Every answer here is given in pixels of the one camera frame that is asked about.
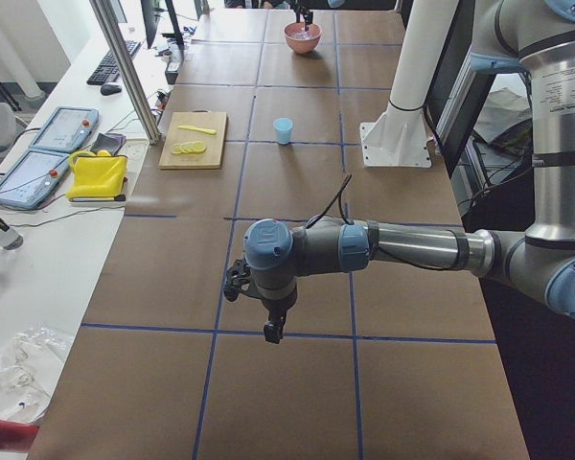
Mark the light blue plastic cup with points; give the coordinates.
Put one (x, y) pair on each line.
(283, 128)

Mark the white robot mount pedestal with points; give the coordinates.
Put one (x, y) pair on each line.
(398, 137)

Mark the wooden cutting board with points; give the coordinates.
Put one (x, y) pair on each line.
(211, 158)

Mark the black computer mouse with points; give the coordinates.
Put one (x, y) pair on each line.
(110, 88)

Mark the upper teach pendant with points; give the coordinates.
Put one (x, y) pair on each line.
(66, 129)

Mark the clear plastic wrap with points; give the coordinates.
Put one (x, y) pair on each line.
(30, 366)

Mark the black keyboard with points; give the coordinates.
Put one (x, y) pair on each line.
(108, 70)

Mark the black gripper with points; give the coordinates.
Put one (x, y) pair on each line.
(274, 307)
(306, 15)

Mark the teach pendant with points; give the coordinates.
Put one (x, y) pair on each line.
(66, 129)
(32, 178)

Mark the yellow cloth bag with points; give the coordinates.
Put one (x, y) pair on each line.
(98, 176)

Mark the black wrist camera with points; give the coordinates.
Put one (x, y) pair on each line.
(238, 280)

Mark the lemon slice four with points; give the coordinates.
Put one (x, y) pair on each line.
(202, 146)

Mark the lower teach pendant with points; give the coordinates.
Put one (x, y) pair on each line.
(32, 178)

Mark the aluminium frame post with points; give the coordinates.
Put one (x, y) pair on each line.
(108, 23)

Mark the yellow plastic knife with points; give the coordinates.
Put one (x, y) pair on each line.
(208, 131)

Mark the pink bowl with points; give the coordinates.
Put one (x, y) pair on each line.
(298, 40)

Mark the black monitor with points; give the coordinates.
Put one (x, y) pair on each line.
(151, 13)

